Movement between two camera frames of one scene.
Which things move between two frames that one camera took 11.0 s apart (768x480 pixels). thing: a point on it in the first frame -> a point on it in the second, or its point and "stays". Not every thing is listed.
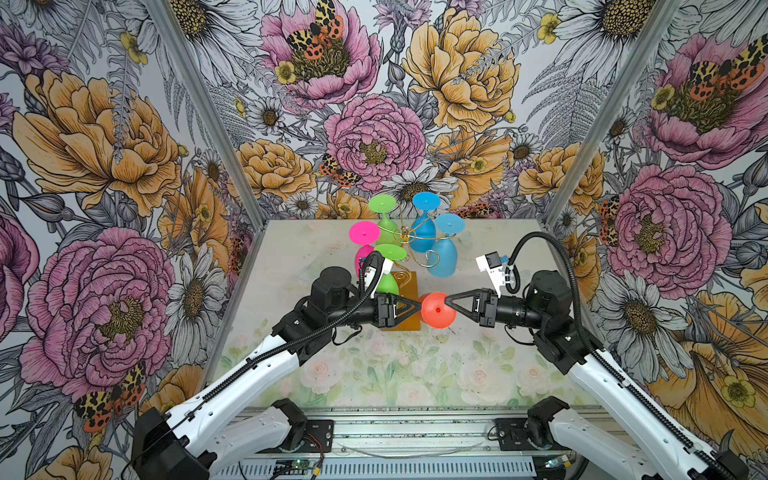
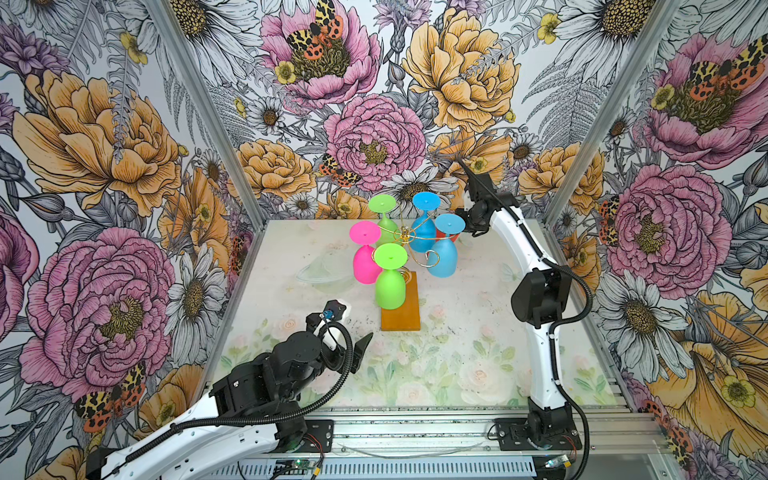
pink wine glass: x=365 y=235 stays
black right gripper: x=488 y=303 -> x=482 y=228
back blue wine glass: x=423 y=229 stays
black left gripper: x=390 y=318 -> x=359 y=349
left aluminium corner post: x=209 y=109 stays
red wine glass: x=435 y=312 -> x=440 y=235
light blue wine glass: x=443 y=255 stays
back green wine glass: x=383 y=204 stays
